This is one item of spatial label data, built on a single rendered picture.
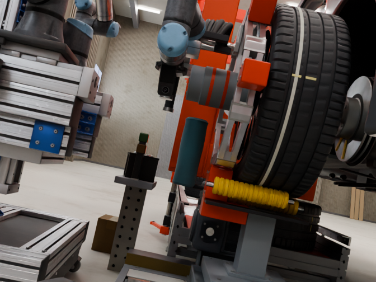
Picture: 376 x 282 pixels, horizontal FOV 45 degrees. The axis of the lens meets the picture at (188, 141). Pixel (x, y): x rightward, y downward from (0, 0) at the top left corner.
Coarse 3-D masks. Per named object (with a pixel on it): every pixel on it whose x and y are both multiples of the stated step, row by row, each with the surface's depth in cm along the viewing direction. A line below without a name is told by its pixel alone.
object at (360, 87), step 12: (360, 84) 165; (372, 84) 156; (348, 96) 176; (360, 96) 163; (348, 108) 160; (360, 108) 160; (348, 120) 160; (360, 120) 158; (348, 132) 162; (360, 132) 156; (336, 144) 177; (348, 144) 165; (360, 144) 154; (348, 156) 162; (360, 156) 158
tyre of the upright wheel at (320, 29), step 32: (288, 32) 136; (320, 32) 138; (288, 64) 132; (320, 64) 133; (288, 96) 131; (320, 96) 131; (256, 128) 135; (288, 128) 133; (320, 128) 133; (256, 160) 139; (288, 160) 138; (320, 160) 137; (288, 192) 154
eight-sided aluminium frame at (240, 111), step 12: (252, 24) 146; (264, 24) 147; (252, 36) 139; (264, 36) 141; (252, 48) 137; (264, 48) 138; (240, 96) 136; (252, 96) 137; (240, 108) 136; (252, 108) 136; (228, 120) 139; (240, 120) 138; (216, 132) 182; (228, 132) 141; (240, 132) 141; (216, 144) 176; (228, 144) 177; (240, 144) 144; (216, 156) 152; (228, 156) 150
